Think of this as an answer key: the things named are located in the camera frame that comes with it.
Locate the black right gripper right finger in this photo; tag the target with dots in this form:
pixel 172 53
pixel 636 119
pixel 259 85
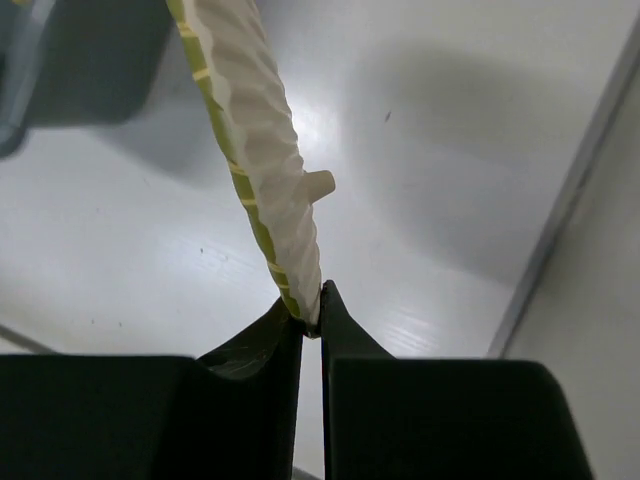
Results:
pixel 391 418

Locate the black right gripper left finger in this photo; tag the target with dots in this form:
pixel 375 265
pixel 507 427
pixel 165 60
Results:
pixel 229 414

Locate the round green-rimmed bamboo tray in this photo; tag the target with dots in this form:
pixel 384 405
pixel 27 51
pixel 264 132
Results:
pixel 236 72

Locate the grey plastic bin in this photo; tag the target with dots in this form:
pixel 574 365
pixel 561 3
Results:
pixel 77 63

